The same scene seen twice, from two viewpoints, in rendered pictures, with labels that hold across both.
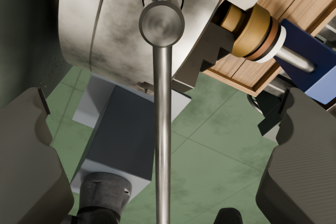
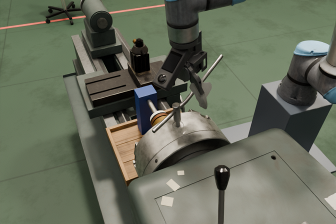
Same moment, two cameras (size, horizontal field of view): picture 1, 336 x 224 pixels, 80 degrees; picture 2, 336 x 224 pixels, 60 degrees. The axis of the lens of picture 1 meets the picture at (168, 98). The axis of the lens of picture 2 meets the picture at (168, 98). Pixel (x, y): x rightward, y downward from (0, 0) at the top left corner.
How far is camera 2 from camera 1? 0.74 m
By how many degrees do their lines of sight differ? 30
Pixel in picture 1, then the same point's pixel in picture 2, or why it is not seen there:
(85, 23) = (200, 132)
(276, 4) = not seen: hidden behind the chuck
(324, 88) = (148, 90)
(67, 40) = (212, 135)
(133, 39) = (192, 123)
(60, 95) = not seen: outside the picture
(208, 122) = (236, 117)
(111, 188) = (284, 90)
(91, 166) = (292, 109)
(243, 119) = not seen: hidden behind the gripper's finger
